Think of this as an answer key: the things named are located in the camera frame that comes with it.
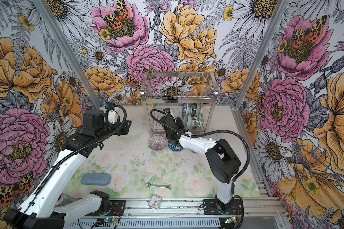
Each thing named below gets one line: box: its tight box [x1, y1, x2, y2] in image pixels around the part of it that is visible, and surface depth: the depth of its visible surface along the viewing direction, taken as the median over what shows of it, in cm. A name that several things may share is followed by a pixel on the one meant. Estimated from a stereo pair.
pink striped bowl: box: [148, 135, 167, 151], surface depth 98 cm
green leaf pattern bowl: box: [193, 112, 205, 130], surface depth 105 cm
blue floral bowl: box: [182, 103, 193, 117], surface depth 107 cm
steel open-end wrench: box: [145, 182, 173, 190], surface depth 83 cm
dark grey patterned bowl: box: [191, 103, 203, 116], surface depth 109 cm
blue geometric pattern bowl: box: [167, 140, 184, 152], surface depth 96 cm
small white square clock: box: [148, 194, 163, 211], surface depth 76 cm
